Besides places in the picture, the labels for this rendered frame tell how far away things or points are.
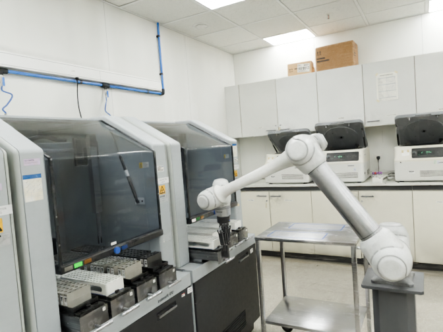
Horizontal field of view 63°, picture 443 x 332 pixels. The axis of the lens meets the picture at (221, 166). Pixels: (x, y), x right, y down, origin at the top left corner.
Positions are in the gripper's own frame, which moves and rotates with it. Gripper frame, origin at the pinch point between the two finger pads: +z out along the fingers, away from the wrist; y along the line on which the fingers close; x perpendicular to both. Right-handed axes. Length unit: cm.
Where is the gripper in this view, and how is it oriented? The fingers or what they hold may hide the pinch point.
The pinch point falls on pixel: (225, 250)
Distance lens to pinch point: 214.2
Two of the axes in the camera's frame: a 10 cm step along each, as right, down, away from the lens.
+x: 8.7, -0.4, -4.9
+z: 0.8, 10.0, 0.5
